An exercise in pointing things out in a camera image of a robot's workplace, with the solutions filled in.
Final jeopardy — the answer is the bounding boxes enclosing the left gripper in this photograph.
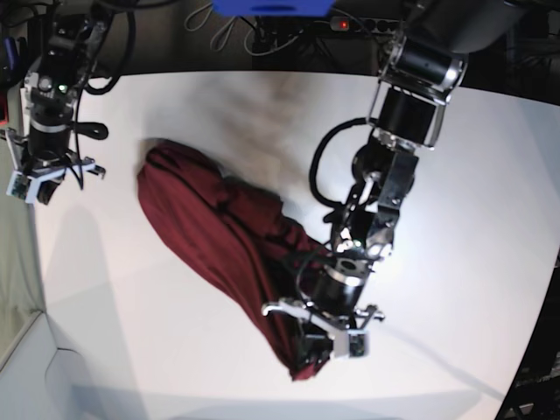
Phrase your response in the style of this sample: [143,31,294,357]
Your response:
[262,257,385,368]

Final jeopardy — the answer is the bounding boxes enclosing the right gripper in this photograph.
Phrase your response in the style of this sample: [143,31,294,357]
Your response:
[1,129,106,205]

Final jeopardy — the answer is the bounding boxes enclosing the dark red t-shirt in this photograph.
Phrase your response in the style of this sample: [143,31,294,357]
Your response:
[136,141,326,381]

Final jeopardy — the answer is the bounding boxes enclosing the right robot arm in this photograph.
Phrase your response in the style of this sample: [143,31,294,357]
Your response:
[1,2,113,205]

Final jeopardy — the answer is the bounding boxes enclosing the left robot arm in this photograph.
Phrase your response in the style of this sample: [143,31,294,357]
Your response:
[262,1,529,367]

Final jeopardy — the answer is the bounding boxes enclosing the red and black device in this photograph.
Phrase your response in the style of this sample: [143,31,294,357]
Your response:
[0,93,9,126]

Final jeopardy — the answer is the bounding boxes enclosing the grey fabric side panel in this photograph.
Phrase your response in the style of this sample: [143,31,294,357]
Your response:
[0,192,46,364]

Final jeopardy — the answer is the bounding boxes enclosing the blue box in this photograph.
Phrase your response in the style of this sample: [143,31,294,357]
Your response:
[212,0,334,18]

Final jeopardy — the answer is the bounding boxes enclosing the black power strip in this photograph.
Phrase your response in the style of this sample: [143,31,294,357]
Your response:
[329,17,400,35]

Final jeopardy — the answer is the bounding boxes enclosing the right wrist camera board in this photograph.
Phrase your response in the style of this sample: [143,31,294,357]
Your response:
[6,171,29,200]

